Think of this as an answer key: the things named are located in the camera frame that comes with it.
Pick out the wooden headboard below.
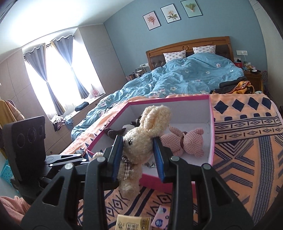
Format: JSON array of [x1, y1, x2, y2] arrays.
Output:
[[146, 36, 234, 70]]

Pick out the orange navy patterned blanket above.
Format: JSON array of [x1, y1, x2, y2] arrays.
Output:
[[61, 94, 282, 229]]

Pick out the blue curtain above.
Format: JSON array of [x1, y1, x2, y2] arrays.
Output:
[[24, 44, 65, 116], [51, 34, 89, 99]]

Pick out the middle framed flower picture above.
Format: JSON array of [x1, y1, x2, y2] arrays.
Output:
[[160, 3, 181, 24]]

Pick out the yellow tissue pack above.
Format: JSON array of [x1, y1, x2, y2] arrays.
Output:
[[115, 214, 152, 230]]

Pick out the left framed flower picture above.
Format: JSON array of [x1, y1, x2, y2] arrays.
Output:
[[143, 11, 161, 31]]

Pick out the pink cardboard box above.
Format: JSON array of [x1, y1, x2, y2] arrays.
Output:
[[87, 95, 215, 193]]

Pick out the cream plush bunny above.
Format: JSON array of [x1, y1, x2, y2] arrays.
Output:
[[92, 104, 172, 199]]

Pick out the pink floral tissue pack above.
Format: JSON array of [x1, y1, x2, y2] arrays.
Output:
[[151, 206, 170, 229]]

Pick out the grey brown plush donkey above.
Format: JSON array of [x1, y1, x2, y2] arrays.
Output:
[[104, 115, 142, 140]]

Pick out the wooden nightstand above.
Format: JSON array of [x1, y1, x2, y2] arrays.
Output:
[[244, 70, 263, 91]]

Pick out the right patterned pillow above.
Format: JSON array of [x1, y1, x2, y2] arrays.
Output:
[[193, 45, 216, 54]]

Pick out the yellow bag on bed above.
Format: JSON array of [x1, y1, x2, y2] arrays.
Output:
[[231, 80, 255, 94]]

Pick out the pink sleeve left forearm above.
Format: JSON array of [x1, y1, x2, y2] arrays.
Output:
[[1, 196, 30, 224]]

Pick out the right framed leaf picture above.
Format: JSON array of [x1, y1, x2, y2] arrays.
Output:
[[181, 0, 202, 18]]

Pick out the blue curtain left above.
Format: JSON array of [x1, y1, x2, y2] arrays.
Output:
[[24, 44, 65, 116]]

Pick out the wall switch plate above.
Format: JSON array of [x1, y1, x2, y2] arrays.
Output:
[[236, 50, 248, 56]]

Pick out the left patterned pillow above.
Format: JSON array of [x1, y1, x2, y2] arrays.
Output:
[[163, 50, 186, 63]]

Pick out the patterned pillow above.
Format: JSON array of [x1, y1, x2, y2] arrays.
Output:
[[163, 50, 186, 63], [193, 45, 216, 54]]

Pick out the framed flower picture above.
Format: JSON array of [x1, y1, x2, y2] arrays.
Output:
[[160, 3, 181, 24], [143, 11, 161, 31]]

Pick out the yellow clothes on rack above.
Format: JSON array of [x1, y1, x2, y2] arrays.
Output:
[[0, 100, 25, 128]]

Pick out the pink knitted teddy bear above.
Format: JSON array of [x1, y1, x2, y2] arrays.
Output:
[[160, 126, 204, 158]]

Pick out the dark item on windowsill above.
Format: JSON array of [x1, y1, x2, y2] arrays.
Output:
[[74, 102, 89, 112]]

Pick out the blue floral duvet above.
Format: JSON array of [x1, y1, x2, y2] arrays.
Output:
[[71, 53, 244, 140]]

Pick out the blue curtain right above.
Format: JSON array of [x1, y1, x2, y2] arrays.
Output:
[[51, 34, 89, 99]]

